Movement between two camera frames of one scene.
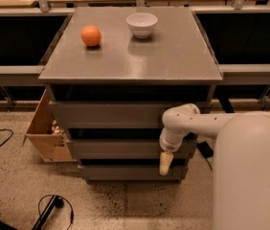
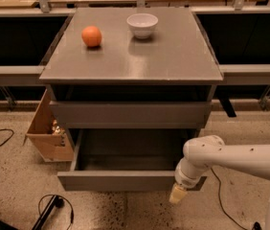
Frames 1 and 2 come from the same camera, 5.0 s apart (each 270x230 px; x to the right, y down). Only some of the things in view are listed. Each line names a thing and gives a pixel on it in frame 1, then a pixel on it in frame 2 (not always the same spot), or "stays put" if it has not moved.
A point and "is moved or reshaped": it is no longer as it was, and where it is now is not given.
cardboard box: [47, 136] stays put
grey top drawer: [117, 114] stays put
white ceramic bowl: [142, 24] stays put
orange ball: [91, 35] stays put
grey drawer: [129, 149] is moved or reshaped
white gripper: [168, 143] → [187, 180]
